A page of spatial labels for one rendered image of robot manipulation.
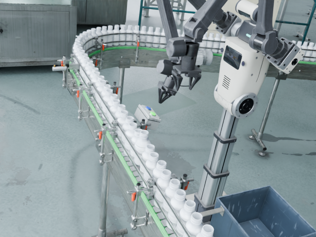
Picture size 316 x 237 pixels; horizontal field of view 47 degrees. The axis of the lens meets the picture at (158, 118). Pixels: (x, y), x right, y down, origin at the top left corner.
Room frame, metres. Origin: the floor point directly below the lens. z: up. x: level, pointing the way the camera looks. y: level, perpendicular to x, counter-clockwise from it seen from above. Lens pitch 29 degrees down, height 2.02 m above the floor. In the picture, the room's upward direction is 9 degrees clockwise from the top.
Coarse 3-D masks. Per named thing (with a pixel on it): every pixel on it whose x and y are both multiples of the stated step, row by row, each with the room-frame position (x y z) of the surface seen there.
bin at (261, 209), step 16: (240, 192) 1.31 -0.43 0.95; (256, 192) 1.36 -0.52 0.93; (272, 192) 1.37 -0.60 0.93; (224, 208) 1.19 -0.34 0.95; (240, 208) 1.33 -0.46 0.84; (256, 208) 1.38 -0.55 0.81; (272, 208) 1.35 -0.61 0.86; (288, 208) 1.28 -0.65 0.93; (224, 224) 1.17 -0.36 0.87; (240, 224) 1.33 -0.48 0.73; (256, 224) 1.35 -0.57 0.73; (272, 224) 1.32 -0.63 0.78; (288, 224) 1.25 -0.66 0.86; (304, 224) 1.19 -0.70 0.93
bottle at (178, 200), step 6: (180, 192) 1.01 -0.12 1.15; (174, 198) 0.99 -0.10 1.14; (180, 198) 0.98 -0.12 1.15; (174, 204) 0.98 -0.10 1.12; (180, 204) 0.98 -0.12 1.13; (174, 210) 0.97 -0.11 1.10; (168, 216) 0.99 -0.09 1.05; (174, 216) 0.97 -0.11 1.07; (174, 222) 0.97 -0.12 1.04; (174, 228) 0.97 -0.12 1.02
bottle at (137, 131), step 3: (135, 129) 1.38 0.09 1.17; (138, 129) 1.39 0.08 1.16; (141, 129) 1.38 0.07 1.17; (135, 132) 1.36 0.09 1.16; (138, 132) 1.39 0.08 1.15; (135, 135) 1.36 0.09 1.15; (138, 135) 1.35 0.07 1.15; (132, 138) 1.36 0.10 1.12; (135, 138) 1.35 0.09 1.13; (132, 141) 1.35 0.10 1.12; (132, 144) 1.35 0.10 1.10; (132, 150) 1.35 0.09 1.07; (132, 153) 1.34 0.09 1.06; (132, 156) 1.34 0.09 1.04; (129, 159) 1.36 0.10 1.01
